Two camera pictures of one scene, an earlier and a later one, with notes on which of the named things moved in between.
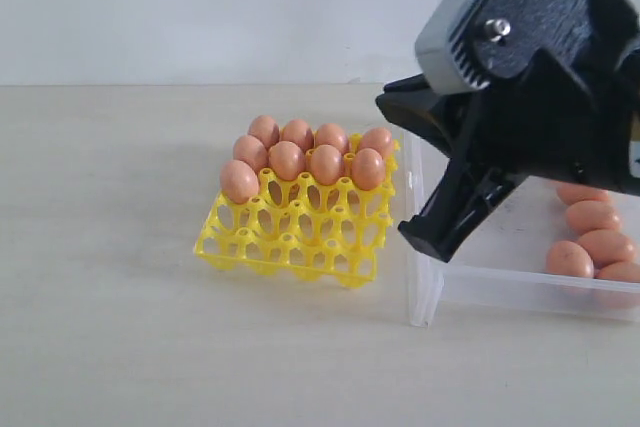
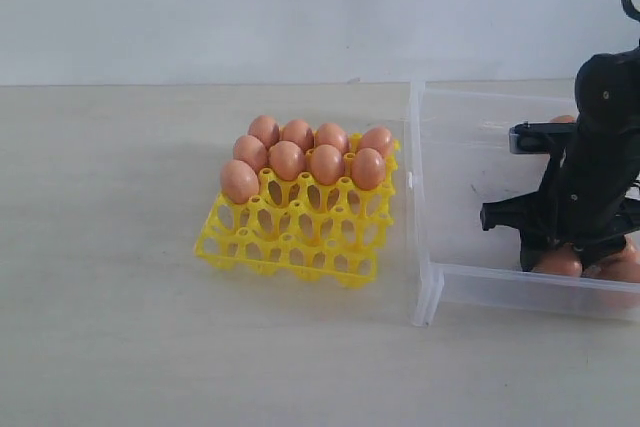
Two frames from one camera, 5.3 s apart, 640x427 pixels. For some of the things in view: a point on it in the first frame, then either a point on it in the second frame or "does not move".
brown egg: [326, 164] does not move
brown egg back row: [368, 169] does not move
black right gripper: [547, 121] → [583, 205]
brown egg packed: [296, 130] does not move
